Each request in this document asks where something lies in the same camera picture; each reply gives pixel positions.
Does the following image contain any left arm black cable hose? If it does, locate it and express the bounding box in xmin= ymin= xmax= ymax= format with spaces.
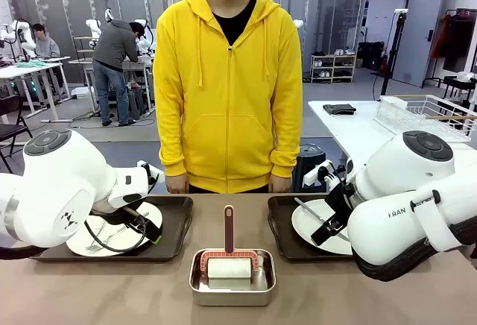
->
xmin=0 ymin=244 xmax=42 ymax=261

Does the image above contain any white round plate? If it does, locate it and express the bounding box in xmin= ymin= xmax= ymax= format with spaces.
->
xmin=291 ymin=198 xmax=354 ymax=256
xmin=66 ymin=207 xmax=164 ymax=257

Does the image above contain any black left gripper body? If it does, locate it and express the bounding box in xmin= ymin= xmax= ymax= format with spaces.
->
xmin=95 ymin=205 xmax=150 ymax=229

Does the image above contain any pink lint roller maroon handle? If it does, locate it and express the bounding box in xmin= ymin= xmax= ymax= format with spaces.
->
xmin=197 ymin=204 xmax=261 ymax=280

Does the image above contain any white wire dish rack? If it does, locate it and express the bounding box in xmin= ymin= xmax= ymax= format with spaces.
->
xmin=373 ymin=94 xmax=477 ymax=143

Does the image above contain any dark plastic stool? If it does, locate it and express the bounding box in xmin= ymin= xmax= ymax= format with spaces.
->
xmin=292 ymin=144 xmax=327 ymax=194

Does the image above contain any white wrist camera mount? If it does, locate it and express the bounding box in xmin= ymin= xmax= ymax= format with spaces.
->
xmin=136 ymin=160 xmax=165 ymax=194
xmin=303 ymin=160 xmax=336 ymax=188

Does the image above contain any black bag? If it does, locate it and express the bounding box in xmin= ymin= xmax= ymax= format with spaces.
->
xmin=357 ymin=41 xmax=387 ymax=71

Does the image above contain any person's left hand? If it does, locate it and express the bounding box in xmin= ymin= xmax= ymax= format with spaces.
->
xmin=268 ymin=174 xmax=291 ymax=195

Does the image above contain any black tripod stand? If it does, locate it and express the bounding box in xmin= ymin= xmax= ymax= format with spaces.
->
xmin=373 ymin=8 xmax=410 ymax=102

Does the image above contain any rectangular metal tray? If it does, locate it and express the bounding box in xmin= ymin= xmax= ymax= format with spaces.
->
xmin=189 ymin=249 xmax=277 ymax=307

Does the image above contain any thin black left gripper cable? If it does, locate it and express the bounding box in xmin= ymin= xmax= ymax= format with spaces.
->
xmin=84 ymin=207 xmax=147 ymax=253

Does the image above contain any person's right forearm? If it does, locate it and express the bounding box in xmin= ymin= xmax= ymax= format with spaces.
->
xmin=154 ymin=112 xmax=188 ymax=179

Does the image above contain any black folding chair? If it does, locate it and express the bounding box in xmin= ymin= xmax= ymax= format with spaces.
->
xmin=0 ymin=95 xmax=34 ymax=174

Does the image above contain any person's right hand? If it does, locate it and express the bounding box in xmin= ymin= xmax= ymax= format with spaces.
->
xmin=166 ymin=175 xmax=189 ymax=195

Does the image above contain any black clothes rack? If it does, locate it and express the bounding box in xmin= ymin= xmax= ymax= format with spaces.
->
xmin=423 ymin=7 xmax=477 ymax=89

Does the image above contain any person's left forearm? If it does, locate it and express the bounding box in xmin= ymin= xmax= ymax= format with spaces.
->
xmin=270 ymin=112 xmax=303 ymax=177

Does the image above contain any seated person in grey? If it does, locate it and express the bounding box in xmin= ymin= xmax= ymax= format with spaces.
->
xmin=31 ymin=22 xmax=61 ymax=58

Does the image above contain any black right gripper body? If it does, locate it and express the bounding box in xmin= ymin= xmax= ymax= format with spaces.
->
xmin=324 ymin=182 xmax=357 ymax=224

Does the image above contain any long white desk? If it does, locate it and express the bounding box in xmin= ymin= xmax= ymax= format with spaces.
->
xmin=0 ymin=56 xmax=72 ymax=123

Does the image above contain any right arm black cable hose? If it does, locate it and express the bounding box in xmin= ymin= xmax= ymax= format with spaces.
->
xmin=352 ymin=224 xmax=477 ymax=282

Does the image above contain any white cutlery holder box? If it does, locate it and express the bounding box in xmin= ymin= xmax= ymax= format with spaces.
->
xmin=379 ymin=95 xmax=408 ymax=110

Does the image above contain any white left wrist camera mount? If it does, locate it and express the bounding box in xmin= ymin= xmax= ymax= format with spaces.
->
xmin=136 ymin=160 xmax=165 ymax=194

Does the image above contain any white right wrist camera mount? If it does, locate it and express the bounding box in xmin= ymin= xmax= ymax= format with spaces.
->
xmin=303 ymin=160 xmax=336 ymax=188

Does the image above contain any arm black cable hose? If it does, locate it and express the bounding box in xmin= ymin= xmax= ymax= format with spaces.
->
xmin=0 ymin=244 xmax=42 ymax=261
xmin=352 ymin=224 xmax=477 ymax=282

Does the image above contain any person in grey hoodie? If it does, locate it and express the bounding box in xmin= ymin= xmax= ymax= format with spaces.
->
xmin=92 ymin=19 xmax=146 ymax=127

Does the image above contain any white shoe rack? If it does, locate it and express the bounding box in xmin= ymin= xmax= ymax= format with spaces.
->
xmin=311 ymin=53 xmax=358 ymax=83

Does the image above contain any white side table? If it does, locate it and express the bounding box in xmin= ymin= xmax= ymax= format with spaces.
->
xmin=308 ymin=99 xmax=477 ymax=177

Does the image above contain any brown plastic tray with handles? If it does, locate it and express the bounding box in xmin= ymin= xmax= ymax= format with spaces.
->
xmin=31 ymin=195 xmax=194 ymax=263
xmin=267 ymin=195 xmax=358 ymax=263

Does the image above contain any orange hanging jacket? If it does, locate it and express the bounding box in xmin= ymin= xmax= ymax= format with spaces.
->
xmin=432 ymin=15 xmax=452 ymax=61

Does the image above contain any person in yellow hoodie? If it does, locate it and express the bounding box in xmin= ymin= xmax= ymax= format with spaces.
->
xmin=152 ymin=0 xmax=303 ymax=195

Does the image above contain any silver fork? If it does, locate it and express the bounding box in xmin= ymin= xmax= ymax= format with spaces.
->
xmin=85 ymin=211 xmax=150 ymax=252

